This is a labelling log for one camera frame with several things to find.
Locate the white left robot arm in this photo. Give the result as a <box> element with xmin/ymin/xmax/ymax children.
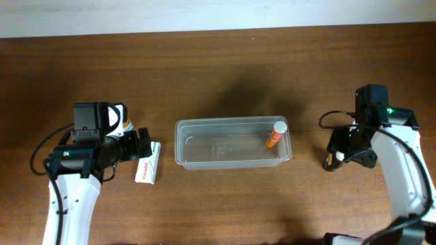
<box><xmin>43</xmin><ymin>102</ymin><xmax>151</xmax><ymax>244</ymax></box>

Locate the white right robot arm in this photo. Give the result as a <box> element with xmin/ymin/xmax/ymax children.
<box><xmin>174</xmin><ymin>84</ymin><xmax>435</xmax><ymax>244</ymax></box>

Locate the clear plastic container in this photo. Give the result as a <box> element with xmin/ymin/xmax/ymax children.
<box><xmin>174</xmin><ymin>116</ymin><xmax>292</xmax><ymax>170</ymax></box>

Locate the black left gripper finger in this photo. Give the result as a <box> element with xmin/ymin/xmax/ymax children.
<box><xmin>74</xmin><ymin>102</ymin><xmax>110</xmax><ymax>135</ymax></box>
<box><xmin>138</xmin><ymin>127</ymin><xmax>153</xmax><ymax>158</ymax></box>

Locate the orange tube white cap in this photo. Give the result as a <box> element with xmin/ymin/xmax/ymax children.
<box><xmin>266</xmin><ymin>121</ymin><xmax>287</xmax><ymax>148</ymax></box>

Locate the small jar gold lid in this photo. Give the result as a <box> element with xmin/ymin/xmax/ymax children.
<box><xmin>123</xmin><ymin>117</ymin><xmax>134</xmax><ymax>131</ymax></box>

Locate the dark bottle white cap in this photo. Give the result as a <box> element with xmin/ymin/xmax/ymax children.
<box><xmin>323</xmin><ymin>152</ymin><xmax>345</xmax><ymax>172</ymax></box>

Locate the white Panadol medicine box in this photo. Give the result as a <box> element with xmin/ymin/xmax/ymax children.
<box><xmin>135</xmin><ymin>142</ymin><xmax>161</xmax><ymax>184</ymax></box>

